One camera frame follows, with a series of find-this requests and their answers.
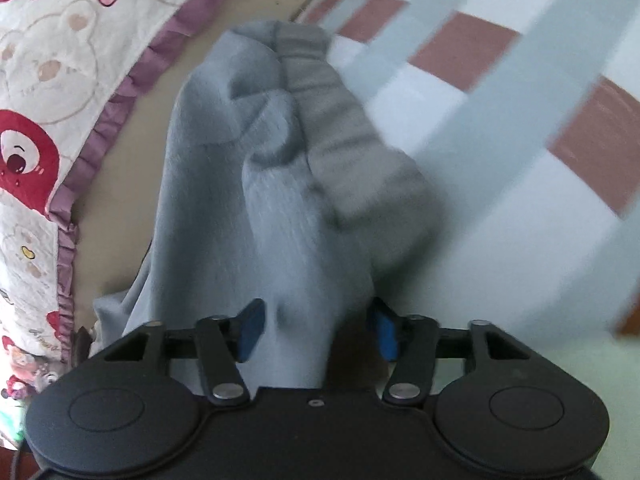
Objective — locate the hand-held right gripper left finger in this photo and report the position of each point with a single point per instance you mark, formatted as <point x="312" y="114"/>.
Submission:
<point x="250" y="332"/>

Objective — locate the checked floor mat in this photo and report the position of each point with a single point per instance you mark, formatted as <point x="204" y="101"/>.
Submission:
<point x="500" y="160"/>

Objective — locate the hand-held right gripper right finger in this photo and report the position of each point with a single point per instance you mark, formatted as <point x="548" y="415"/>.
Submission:
<point x="384" y="335"/>

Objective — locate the bear printed quilt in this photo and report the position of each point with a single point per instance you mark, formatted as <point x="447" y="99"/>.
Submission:
<point x="50" y="60"/>

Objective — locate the grey sweatshirt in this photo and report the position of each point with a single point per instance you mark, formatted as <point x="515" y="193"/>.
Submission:
<point x="280" y="220"/>

